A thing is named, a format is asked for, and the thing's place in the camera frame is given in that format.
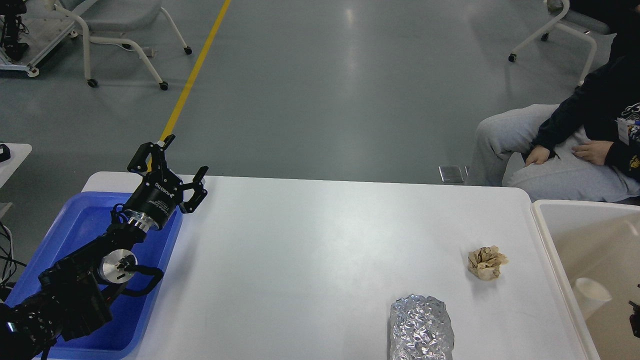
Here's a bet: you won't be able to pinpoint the seated person in dark hoodie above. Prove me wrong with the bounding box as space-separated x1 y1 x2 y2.
464 0 640 203

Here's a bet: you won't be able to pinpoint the metal floor plate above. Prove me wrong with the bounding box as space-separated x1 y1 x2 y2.
438 166 465 183

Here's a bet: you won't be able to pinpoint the blue plastic bin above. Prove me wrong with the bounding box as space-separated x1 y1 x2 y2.
1 191 184 360

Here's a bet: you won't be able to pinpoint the black cables at left edge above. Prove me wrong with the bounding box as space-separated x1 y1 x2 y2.
0 222 28 301

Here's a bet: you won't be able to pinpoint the white wheeled chair left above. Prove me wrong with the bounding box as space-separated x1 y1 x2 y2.
45 0 192 91

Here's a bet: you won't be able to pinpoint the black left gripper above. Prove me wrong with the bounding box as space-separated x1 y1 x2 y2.
123 134 209 232

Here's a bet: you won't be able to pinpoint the aluminium frame stand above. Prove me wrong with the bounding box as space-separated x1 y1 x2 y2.
0 0 92 78

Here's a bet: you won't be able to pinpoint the white wheeled chair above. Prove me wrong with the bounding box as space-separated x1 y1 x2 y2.
45 0 192 91
508 0 614 88

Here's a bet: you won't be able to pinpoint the crumpled brown paper ball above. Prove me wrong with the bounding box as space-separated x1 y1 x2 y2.
467 245 509 281

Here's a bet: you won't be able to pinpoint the white wheeled chair right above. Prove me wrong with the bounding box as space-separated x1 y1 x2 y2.
508 0 614 88

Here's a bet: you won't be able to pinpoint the crumpled aluminium foil lump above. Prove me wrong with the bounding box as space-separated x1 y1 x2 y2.
388 294 455 360

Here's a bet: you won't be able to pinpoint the white paper cup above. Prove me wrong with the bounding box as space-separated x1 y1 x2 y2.
572 277 613 321

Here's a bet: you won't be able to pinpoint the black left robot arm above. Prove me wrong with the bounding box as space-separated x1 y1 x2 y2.
1 134 208 360

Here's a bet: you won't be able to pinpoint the white side table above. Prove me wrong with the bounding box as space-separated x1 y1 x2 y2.
0 142 33 188

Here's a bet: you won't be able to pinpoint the white plastic bin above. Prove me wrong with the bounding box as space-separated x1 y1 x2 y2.
532 200 640 360

